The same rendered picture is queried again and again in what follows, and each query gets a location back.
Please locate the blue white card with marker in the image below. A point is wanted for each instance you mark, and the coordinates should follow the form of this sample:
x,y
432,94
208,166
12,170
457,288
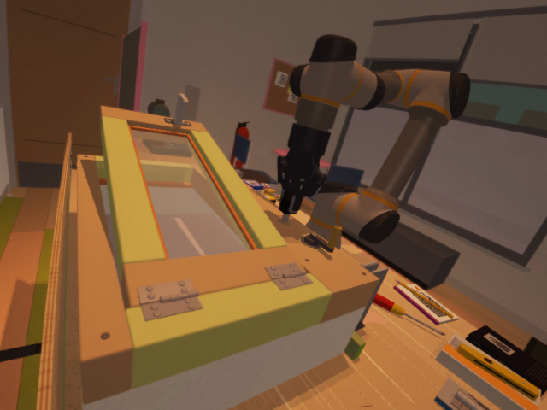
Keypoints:
x,y
459,397

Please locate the black box with white label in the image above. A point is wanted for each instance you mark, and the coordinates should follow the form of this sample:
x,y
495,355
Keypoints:
x,y
504,346

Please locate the pink edged dark panel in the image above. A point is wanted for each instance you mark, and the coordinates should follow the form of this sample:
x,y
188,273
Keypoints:
x,y
132,70

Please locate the grey metal hinge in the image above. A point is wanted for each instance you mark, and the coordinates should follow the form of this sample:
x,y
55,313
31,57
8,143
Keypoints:
x,y
288,275
171,299

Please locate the white notepad with purple edge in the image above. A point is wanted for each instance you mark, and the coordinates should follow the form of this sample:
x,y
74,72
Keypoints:
x,y
427,304

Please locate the brown wooden door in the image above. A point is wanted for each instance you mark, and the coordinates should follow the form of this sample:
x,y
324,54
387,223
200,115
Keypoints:
x,y
64,85

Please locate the yellow small box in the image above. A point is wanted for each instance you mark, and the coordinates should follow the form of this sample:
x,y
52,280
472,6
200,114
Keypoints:
x,y
271,195

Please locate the wood and yellow casement frame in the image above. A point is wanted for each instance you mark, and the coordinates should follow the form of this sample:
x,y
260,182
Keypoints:
x,y
239,312

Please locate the red and yellow screwdriver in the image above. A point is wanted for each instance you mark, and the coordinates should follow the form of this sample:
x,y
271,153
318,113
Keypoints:
x,y
391,306

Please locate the large grey framed window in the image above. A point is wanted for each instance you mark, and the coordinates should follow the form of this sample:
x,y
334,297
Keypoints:
x,y
483,162

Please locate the winder crank with tan knob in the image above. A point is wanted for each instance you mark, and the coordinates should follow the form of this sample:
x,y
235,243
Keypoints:
x,y
327,239

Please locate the blue and white small box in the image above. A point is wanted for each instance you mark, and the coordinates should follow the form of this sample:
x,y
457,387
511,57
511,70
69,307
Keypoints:
x,y
256,184

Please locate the yellow and wood glazed sash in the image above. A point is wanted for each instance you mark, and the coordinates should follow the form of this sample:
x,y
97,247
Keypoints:
x,y
128,200

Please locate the red fire extinguisher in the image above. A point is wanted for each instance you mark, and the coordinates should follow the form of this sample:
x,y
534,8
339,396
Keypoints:
x,y
240,145

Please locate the cork notice board pink frame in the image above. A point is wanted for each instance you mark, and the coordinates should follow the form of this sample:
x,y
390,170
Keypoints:
x,y
280,87

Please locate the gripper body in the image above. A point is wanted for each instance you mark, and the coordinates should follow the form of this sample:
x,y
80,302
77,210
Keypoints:
x,y
307,149

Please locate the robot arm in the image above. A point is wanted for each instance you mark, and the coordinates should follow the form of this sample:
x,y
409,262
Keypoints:
x,y
421,141

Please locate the orange and white tray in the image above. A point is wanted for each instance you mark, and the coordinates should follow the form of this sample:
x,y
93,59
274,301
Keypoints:
x,y
466,367

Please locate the yellow spirit level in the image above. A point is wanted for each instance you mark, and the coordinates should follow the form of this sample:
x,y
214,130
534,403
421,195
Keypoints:
x,y
498,369

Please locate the plywood fence rail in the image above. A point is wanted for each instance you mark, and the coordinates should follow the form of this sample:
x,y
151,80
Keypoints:
x,y
55,277

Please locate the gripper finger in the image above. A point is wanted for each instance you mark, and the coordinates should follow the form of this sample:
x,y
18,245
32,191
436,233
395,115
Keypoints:
x,y
285,200
297,202

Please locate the dark green round canister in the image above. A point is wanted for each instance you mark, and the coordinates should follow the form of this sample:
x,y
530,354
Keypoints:
x,y
158,107

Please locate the dark low bench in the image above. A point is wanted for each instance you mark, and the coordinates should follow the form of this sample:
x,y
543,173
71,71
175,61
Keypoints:
x,y
410,260

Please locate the small grey window key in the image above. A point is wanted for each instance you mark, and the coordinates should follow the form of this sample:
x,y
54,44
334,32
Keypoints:
x,y
285,218

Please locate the small green block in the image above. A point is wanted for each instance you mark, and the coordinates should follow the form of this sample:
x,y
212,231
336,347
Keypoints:
x,y
354,346

